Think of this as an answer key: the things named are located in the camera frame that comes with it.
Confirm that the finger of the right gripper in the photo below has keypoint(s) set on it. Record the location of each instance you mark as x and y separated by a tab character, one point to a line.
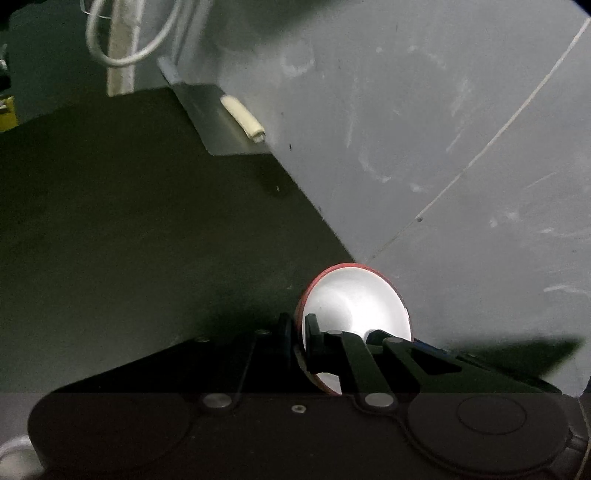
528	360

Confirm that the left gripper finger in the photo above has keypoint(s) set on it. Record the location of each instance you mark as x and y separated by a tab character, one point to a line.
346	355

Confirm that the white bowl red rim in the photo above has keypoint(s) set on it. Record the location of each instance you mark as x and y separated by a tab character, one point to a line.
354	298

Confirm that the yellow bin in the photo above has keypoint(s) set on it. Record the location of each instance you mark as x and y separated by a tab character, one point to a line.
8	118

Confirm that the cream handled utensil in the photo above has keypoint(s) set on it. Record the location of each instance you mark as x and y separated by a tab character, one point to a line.
243	118

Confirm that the cleaver with grey handle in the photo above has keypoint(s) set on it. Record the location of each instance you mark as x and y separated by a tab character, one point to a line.
216	128

